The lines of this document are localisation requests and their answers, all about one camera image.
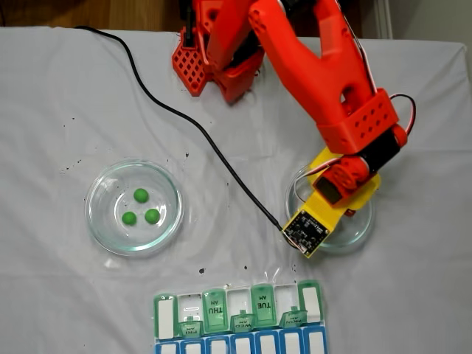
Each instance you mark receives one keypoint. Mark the weekly pill organizer box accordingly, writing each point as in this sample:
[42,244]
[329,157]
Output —
[236,343]

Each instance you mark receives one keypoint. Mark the small clear glass bowl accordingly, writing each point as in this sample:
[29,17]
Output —
[354,236]

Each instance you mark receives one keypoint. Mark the green ball pill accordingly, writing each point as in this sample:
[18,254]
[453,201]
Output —
[129,218]
[152,216]
[141,195]

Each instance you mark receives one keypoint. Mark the large clear glass bowl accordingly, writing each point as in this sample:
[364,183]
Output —
[107,236]

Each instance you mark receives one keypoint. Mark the black table clamp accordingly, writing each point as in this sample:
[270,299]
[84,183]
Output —
[190,33]

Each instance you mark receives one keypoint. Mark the white tablecloth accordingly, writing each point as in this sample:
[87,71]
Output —
[55,295]

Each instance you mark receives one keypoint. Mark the black camera board yellow mount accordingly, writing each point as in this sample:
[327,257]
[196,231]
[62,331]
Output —
[304,232]

